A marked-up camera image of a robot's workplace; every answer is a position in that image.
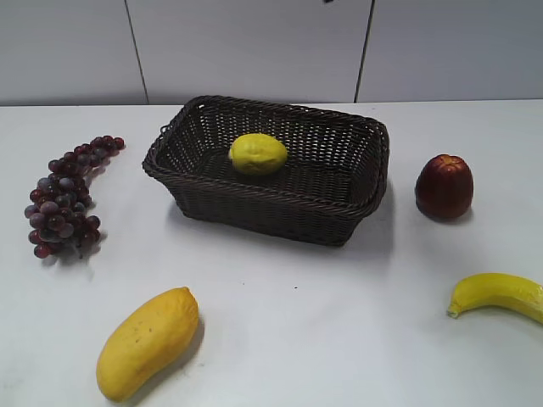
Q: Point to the black woven basket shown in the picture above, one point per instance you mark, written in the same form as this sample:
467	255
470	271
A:
335	175

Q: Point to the yellow lemon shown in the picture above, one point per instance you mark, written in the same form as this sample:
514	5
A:
257	154

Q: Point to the yellow mango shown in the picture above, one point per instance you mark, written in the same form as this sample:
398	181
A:
146	342

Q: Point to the yellow banana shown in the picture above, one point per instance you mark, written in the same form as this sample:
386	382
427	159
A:
514	293

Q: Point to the red apple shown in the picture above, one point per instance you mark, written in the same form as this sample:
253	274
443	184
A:
444	188

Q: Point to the purple grape bunch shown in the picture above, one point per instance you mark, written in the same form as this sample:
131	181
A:
58	214

